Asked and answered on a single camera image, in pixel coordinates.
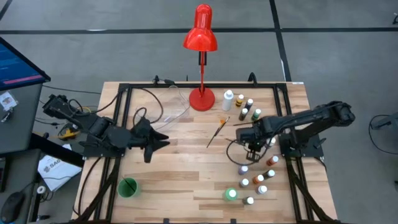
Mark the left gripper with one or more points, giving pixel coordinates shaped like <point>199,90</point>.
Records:
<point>141,141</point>

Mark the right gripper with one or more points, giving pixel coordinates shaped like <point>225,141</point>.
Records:
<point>252,133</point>

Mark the purple paint bottle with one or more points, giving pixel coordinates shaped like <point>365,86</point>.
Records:
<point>242,170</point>

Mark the black paint bottle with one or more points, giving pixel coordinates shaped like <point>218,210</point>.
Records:
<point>269,174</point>

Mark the orange paint bottle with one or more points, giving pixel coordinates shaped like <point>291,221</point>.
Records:
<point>257,179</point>

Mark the black paintbrush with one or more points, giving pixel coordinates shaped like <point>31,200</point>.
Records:
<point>214,137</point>
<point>244,124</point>
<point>130,185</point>

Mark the white paint bottle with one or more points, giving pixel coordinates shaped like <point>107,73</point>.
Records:
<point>272,141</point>
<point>261,189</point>

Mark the orange bristle paintbrush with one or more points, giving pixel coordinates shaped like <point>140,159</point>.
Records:
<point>222,121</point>

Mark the large green paint bottle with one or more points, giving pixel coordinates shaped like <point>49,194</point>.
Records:
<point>231,194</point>

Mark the grey paint bottle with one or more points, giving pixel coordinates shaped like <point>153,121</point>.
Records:
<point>244,182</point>
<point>248,200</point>

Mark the tall white bottle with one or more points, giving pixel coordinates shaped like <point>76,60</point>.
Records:
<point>227,102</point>

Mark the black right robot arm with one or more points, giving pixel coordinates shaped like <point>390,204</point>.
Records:
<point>311,116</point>

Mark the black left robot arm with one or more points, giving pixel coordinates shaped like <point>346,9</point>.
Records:
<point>93,124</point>

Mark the red paint bottle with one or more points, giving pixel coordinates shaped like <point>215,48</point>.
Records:
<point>271,161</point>

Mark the small green paint bottle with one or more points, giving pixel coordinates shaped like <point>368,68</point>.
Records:
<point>255,115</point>

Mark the brown paint bottle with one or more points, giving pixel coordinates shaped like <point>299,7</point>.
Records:
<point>242,115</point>

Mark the blue paint bottle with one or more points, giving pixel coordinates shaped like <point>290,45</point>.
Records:
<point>248,104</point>

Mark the yellow paint bottle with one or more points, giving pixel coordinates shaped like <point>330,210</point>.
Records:
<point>239,102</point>

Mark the clear plastic bin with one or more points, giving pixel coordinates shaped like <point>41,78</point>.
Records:
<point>174,109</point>

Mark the green plastic cup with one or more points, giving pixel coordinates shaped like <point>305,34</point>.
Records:
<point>124,191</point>

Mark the red desk lamp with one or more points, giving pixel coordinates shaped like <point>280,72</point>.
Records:
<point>202,99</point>

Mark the yellow tool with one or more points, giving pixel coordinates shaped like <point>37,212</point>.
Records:
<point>68,134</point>

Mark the black desk beam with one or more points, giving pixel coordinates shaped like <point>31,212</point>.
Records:
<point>56,149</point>

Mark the white printed paper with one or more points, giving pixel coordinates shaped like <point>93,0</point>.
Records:
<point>59,172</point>

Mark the white tape roll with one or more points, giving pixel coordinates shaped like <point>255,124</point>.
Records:
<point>41,189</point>

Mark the grey desk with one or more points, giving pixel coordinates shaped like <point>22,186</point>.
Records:
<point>21,124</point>

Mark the white id card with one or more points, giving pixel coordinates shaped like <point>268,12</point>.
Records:
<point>7,101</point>

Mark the black computer mouse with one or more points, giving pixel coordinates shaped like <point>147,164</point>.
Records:
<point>12,207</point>

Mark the computer monitor blue screen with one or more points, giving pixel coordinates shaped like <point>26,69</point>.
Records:
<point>15,67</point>

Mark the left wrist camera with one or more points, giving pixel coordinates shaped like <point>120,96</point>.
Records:
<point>143,126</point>

